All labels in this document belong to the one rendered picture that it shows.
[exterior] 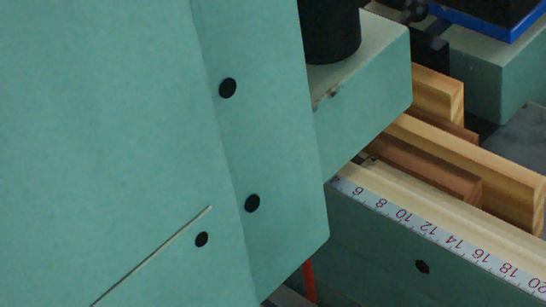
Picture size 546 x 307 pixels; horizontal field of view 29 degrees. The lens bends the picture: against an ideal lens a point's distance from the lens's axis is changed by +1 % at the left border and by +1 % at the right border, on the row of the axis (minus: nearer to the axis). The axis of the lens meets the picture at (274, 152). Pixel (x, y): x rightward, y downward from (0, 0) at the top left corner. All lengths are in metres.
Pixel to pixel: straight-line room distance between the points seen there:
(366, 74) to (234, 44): 0.19
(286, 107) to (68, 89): 0.20
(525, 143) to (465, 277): 0.18
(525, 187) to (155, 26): 0.36
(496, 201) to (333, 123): 0.13
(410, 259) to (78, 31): 0.37
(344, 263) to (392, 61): 0.16
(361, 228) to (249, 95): 0.21
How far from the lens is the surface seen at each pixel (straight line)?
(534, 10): 0.83
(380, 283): 0.75
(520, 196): 0.72
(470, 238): 0.68
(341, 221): 0.73
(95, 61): 0.40
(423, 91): 0.76
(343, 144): 0.70
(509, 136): 0.83
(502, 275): 0.66
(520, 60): 0.82
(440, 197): 0.72
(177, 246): 0.48
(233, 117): 0.54
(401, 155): 0.75
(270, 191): 0.59
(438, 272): 0.69
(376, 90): 0.70
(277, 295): 0.84
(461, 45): 0.82
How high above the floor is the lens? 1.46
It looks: 42 degrees down
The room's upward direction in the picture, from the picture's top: 10 degrees counter-clockwise
